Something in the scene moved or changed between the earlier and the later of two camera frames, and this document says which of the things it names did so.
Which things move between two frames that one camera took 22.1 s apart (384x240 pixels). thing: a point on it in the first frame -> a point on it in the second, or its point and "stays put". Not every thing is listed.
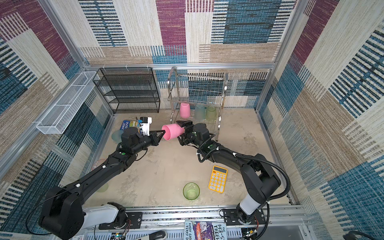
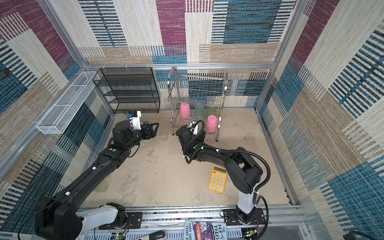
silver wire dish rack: x=197 y=98 stays put
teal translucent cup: x=200 y=112 stays put
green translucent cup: x=211 y=113 stays put
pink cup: x=172 y=131 -> x=211 y=124
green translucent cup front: x=191 y=191 -> x=201 y=124
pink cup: x=185 y=110 stays put
